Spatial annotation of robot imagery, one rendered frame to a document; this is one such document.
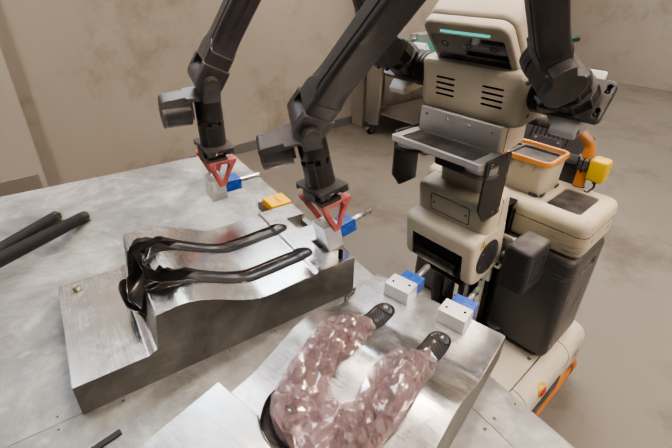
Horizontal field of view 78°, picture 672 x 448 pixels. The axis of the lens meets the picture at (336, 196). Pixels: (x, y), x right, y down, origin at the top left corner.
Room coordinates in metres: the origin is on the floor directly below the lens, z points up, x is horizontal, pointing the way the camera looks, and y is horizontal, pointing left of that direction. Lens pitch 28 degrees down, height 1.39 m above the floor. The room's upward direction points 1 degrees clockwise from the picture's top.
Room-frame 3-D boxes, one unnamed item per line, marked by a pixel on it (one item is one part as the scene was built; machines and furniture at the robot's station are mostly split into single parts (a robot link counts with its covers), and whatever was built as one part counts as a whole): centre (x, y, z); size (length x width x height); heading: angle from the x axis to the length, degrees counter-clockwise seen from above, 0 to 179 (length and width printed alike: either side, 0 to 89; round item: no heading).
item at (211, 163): (0.88, 0.27, 0.99); 0.07 x 0.07 x 0.09; 34
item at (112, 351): (0.64, 0.24, 0.87); 0.50 x 0.26 x 0.14; 125
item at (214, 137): (0.89, 0.28, 1.06); 0.10 x 0.07 x 0.07; 34
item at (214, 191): (0.91, 0.25, 0.93); 0.13 x 0.05 x 0.05; 124
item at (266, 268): (0.64, 0.22, 0.92); 0.35 x 0.16 x 0.09; 125
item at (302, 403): (0.40, -0.03, 0.90); 0.26 x 0.18 x 0.08; 142
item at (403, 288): (0.64, -0.15, 0.85); 0.13 x 0.05 x 0.05; 142
